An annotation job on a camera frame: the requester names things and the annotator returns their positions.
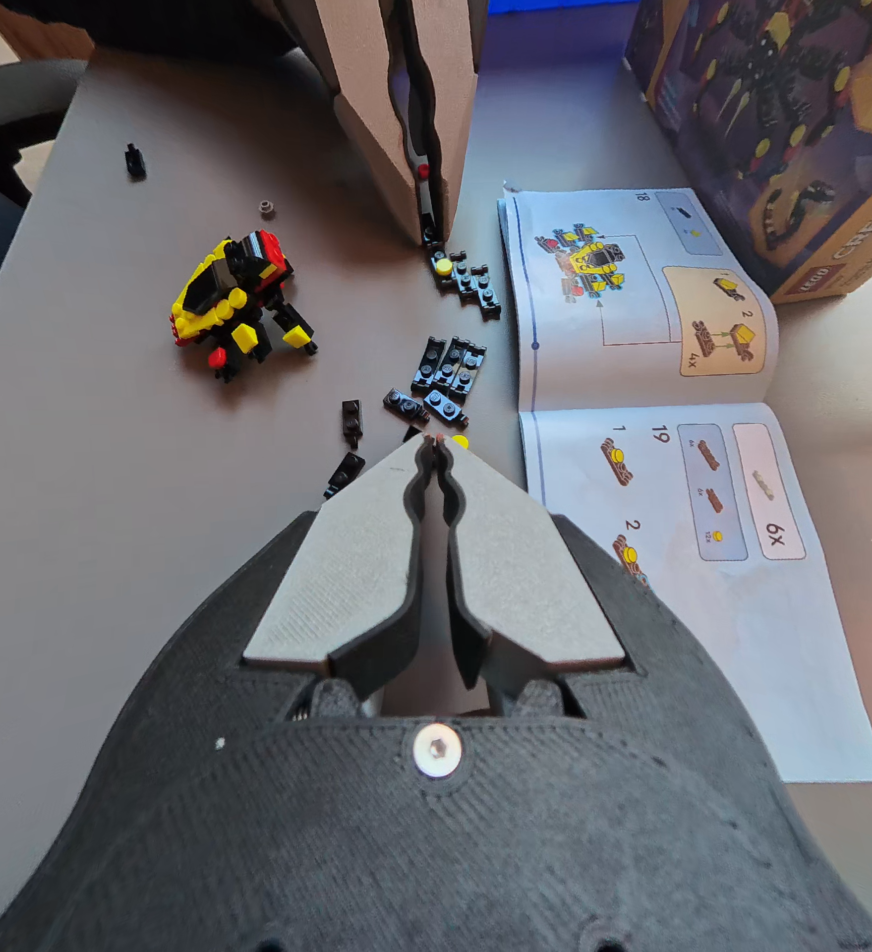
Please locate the purple lego set box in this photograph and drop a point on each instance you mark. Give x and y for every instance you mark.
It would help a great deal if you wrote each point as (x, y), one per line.
(778, 134)

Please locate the black lego plates yellow stud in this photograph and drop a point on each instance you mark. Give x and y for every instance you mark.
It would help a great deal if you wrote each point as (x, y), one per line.
(473, 282)

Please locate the pile of black lego plates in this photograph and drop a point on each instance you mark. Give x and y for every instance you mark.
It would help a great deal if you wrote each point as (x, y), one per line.
(450, 368)

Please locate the open lego instruction booklet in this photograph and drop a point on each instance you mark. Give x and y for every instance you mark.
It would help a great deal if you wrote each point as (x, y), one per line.
(666, 476)

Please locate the blue plastic bin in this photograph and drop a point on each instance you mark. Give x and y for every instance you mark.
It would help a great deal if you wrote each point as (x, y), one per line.
(555, 6)

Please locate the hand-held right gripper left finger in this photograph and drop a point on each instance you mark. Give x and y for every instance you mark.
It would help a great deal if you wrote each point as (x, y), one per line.
(331, 573)

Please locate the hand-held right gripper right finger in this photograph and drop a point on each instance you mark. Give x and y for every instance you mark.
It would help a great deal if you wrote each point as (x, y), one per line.
(532, 573)

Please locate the black lego piece red stud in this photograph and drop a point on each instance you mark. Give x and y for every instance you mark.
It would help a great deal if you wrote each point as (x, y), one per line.
(424, 195)

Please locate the yellow black red lego model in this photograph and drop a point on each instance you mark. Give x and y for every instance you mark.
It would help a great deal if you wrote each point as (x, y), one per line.
(239, 305)

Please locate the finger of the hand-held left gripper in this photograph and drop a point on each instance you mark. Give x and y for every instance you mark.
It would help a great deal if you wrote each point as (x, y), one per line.
(361, 82)
(454, 82)

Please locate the small black lego clip piece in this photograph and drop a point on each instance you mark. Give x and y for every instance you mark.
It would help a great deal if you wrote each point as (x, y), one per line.
(135, 160)

